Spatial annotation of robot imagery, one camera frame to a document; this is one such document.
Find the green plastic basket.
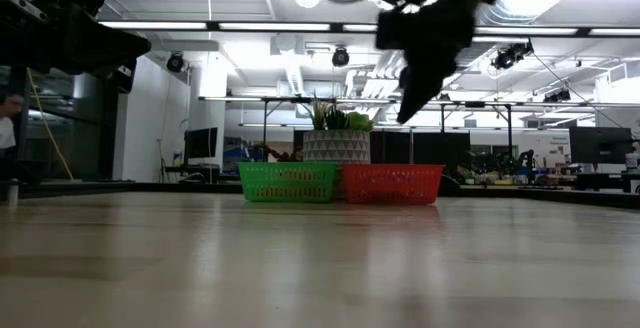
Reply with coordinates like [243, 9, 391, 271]
[237, 161, 341, 203]

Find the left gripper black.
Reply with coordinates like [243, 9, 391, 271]
[0, 0, 152, 94]

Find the yellow hose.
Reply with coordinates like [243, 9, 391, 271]
[27, 67, 75, 182]

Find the red plastic basket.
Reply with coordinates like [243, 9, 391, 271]
[339, 163, 446, 206]

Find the black aluminium table frame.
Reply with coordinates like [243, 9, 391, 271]
[0, 180, 640, 210]

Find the person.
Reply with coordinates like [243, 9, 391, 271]
[0, 92, 25, 184]

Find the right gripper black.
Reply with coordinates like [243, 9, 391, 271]
[374, 0, 504, 125]

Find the potted succulent white pot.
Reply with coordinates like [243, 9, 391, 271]
[302, 95, 375, 165]

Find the black monitor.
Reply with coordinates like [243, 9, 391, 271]
[183, 126, 219, 160]
[568, 126, 634, 165]

